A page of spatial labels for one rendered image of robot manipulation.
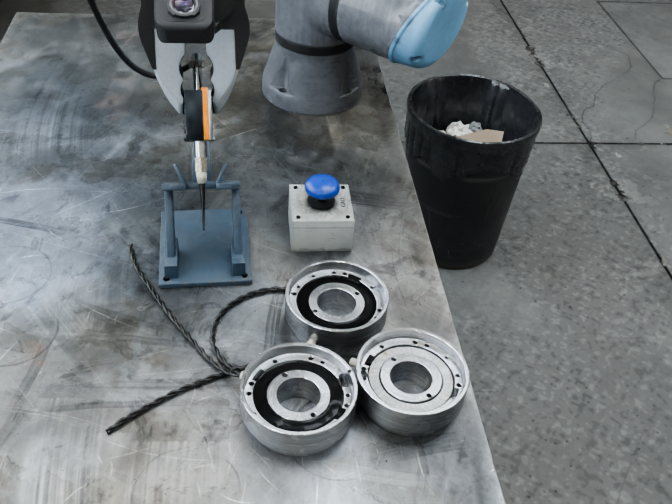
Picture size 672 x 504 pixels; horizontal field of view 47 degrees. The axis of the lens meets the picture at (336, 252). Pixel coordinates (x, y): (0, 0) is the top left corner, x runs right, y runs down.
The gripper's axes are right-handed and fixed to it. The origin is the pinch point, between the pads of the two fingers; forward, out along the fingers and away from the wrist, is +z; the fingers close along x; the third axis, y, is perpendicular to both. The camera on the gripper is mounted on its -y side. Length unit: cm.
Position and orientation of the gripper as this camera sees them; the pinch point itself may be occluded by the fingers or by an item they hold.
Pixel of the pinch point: (198, 104)
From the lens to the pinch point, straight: 76.4
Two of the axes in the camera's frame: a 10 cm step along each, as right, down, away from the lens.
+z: -0.7, 7.6, 6.5
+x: -9.9, 0.4, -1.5
